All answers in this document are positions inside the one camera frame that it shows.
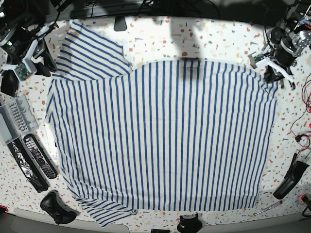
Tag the blue white striped t-shirt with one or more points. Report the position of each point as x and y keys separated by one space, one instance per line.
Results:
x=174 y=135

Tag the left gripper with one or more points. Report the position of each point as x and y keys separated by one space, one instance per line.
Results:
x=277 y=66

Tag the black handle tool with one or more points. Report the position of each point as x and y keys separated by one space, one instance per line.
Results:
x=292 y=177

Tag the black monitor stand foot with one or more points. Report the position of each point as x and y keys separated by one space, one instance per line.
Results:
x=120 y=24

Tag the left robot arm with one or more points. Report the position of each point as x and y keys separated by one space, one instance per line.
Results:
x=284 y=44

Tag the clear plastic screw box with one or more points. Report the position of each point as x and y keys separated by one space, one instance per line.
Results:
x=16 y=120

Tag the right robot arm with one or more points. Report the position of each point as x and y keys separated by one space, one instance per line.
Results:
x=25 y=13

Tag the black foil pouch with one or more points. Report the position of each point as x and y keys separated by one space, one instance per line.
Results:
x=27 y=166

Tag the red object at edge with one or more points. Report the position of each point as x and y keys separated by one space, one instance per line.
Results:
x=3 y=209

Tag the black game controller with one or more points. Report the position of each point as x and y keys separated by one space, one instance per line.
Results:
x=50 y=205

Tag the small screwdriver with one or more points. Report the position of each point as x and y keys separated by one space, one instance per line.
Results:
x=272 y=206

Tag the black tv remote control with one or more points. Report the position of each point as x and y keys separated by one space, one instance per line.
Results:
x=40 y=156

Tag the black curved tube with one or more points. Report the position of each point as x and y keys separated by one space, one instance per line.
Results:
x=9 y=83

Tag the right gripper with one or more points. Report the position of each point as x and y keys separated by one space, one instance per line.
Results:
x=27 y=54

